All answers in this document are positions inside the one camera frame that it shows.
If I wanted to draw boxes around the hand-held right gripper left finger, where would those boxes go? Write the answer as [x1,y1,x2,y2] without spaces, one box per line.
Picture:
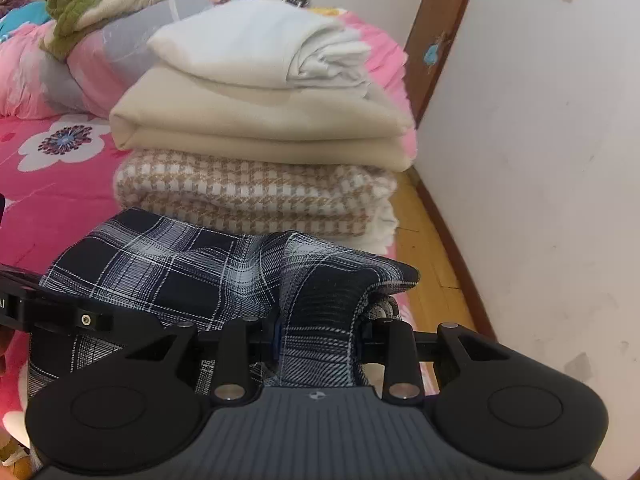
[125,315,282,406]

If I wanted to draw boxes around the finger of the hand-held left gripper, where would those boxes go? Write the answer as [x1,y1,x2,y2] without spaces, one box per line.
[24,281,130,350]

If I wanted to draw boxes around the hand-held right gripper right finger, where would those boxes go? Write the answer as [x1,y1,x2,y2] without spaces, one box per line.
[357,317,511,406]

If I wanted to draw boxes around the black white plaid pants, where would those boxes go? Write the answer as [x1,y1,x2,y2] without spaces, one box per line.
[27,207,421,401]

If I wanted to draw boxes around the ivory folded garment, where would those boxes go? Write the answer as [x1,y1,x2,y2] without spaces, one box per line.
[350,200,401,256]

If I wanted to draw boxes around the pink floral bed blanket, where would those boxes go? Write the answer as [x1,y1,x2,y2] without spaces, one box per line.
[0,112,441,480]

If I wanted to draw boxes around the pink checked folded garment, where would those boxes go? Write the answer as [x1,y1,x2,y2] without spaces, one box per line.
[114,149,398,238]

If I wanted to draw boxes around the cream folded sweater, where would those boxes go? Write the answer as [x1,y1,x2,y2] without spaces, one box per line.
[109,65,416,173]

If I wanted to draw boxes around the pink floral duvet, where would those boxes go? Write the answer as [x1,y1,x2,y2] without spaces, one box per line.
[0,0,406,121]

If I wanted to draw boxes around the blue door sticker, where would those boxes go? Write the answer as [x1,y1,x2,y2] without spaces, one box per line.
[424,31,450,68]

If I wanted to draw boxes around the white folded garment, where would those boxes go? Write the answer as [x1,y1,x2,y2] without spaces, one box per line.
[147,0,373,98]

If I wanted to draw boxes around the green cream fleece blanket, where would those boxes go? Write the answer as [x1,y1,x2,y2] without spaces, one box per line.
[40,0,223,61]

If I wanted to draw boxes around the brown wooden door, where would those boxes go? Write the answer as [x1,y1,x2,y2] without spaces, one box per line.
[404,0,483,126]

